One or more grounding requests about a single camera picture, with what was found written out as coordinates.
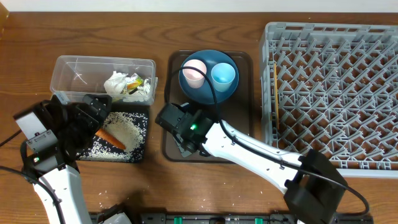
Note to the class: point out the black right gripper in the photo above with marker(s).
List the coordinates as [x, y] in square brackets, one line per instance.
[179, 140]

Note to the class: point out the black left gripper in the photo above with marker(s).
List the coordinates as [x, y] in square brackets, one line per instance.
[91, 121]

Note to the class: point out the white tissue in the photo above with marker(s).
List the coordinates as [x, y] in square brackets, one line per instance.
[116, 83]

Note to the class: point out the orange carrot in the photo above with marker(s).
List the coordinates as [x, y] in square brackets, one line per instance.
[102, 133]

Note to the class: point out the pile of white rice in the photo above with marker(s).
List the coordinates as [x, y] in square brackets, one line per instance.
[124, 130]

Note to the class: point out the yellow green snack wrapper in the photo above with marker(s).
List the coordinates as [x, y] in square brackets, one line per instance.
[132, 82]

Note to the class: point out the white paper napkin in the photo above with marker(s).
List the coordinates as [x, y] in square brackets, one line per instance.
[144, 89]

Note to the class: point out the wooden chopstick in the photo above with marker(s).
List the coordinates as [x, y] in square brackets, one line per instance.
[275, 84]
[277, 116]

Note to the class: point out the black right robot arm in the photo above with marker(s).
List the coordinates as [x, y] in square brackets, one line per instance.
[312, 187]

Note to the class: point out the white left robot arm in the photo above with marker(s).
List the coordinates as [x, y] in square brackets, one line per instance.
[61, 194]

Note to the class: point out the grey dishwasher rack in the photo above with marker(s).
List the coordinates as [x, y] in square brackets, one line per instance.
[337, 93]

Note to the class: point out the clear plastic bin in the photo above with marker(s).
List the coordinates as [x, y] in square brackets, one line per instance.
[74, 76]

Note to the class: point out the black plastic tray bin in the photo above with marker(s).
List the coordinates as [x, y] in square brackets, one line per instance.
[140, 124]

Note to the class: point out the pink cup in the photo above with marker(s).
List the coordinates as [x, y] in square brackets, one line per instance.
[194, 78]

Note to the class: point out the brown serving tray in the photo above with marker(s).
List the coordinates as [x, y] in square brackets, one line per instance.
[237, 109]

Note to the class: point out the light blue cup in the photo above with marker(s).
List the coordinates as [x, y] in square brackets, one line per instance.
[223, 74]

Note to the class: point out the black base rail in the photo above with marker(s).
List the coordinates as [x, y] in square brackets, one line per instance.
[118, 214]

